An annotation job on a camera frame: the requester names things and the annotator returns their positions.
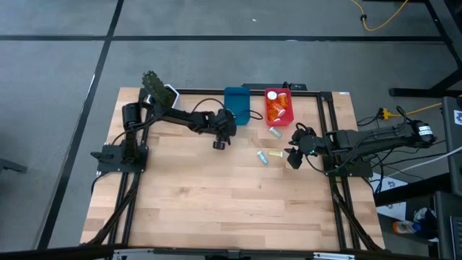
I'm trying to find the black desk leg frame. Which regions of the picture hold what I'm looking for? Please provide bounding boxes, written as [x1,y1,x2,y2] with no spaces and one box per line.
[362,0,462,98]

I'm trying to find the red plastic bin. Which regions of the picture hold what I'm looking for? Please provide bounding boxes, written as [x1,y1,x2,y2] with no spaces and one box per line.
[264,87,295,127]

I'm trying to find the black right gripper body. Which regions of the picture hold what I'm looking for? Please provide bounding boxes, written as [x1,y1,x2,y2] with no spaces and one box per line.
[292,128,326,158]

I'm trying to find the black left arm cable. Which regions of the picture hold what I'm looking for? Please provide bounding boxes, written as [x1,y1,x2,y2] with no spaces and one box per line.
[190,97,264,122]

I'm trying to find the black computer case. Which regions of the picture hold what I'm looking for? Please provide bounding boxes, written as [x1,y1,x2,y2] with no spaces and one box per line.
[442,96,462,198]

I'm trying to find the orange drink bottle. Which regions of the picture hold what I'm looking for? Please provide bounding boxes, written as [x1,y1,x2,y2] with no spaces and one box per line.
[392,220,422,235]

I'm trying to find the blue plastic bin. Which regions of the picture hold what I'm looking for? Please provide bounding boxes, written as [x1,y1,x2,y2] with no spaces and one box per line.
[223,86,251,126]

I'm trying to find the black aluminium rig frame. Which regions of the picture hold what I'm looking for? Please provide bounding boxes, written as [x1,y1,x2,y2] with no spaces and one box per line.
[81,88,385,254]

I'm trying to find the green cactus plant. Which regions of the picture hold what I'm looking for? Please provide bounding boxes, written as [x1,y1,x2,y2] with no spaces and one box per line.
[141,70,176,108]

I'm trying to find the dark shoes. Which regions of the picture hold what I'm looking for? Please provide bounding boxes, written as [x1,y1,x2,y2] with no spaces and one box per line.
[413,207,440,243]

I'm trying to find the black chair base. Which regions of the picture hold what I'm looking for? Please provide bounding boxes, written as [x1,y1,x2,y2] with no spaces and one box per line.
[0,157,28,174]

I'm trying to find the white cable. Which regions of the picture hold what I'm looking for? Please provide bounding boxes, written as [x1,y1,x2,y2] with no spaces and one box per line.
[382,146,462,178]

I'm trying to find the black power strip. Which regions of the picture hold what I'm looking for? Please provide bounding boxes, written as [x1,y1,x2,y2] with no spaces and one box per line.
[241,82,308,92]

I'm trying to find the white fiducial paper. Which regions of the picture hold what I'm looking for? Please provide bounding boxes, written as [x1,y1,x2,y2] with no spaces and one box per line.
[371,173,409,221]

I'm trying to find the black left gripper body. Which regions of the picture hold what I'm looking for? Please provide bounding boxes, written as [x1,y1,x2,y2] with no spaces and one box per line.
[215,109,238,140]

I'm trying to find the yellow power splitter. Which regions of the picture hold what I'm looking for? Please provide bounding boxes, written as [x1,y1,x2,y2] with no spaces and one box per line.
[378,103,443,121]

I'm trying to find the white bin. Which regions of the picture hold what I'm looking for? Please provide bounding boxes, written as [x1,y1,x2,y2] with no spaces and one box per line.
[164,84,180,109]

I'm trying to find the yellow extension cable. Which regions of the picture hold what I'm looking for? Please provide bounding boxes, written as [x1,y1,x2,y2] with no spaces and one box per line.
[349,0,411,33]

